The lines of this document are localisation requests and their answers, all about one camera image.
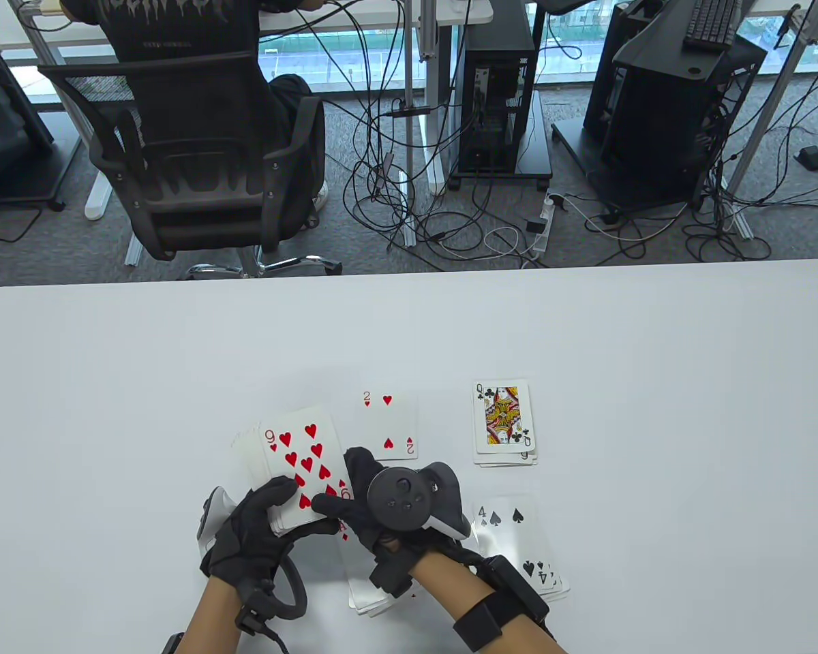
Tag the white power strip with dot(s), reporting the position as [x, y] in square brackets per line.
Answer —
[544, 238]

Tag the spades card pile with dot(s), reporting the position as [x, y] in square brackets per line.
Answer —
[514, 538]

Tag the black computer tower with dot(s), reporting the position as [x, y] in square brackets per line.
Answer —
[613, 41]
[501, 41]

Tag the red diamonds playing card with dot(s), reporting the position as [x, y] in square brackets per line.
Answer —
[371, 610]

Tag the person's left forearm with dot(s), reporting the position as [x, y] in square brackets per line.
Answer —
[211, 623]

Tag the aluminium frame leg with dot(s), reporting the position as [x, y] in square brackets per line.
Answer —
[35, 37]
[767, 112]

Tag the person's right forearm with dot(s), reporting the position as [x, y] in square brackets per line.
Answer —
[443, 586]

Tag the single red diamond playing card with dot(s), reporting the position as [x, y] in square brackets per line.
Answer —
[358, 579]

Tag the black foot pedal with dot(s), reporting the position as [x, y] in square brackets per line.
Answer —
[810, 158]

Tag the person's right hand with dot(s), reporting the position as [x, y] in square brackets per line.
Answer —
[354, 511]

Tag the deck of playing cards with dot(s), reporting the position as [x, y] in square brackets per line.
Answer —
[245, 463]

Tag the black wheeled computer stand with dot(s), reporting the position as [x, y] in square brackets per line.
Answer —
[535, 157]

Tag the person's left hand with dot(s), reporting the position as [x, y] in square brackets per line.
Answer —
[245, 545]

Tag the black power adapter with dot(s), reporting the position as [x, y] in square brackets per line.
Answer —
[537, 225]

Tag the black clubs playing card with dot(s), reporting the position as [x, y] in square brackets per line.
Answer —
[511, 460]

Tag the black equipment cart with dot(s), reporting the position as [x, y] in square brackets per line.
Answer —
[0, 136]

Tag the black keyboard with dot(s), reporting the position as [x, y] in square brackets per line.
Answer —
[712, 24]

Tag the black mesh office chair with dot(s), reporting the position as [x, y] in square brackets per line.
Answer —
[198, 204]

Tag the large black computer case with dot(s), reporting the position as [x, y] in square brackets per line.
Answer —
[668, 122]

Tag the clubs face playing card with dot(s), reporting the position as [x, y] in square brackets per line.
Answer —
[503, 415]

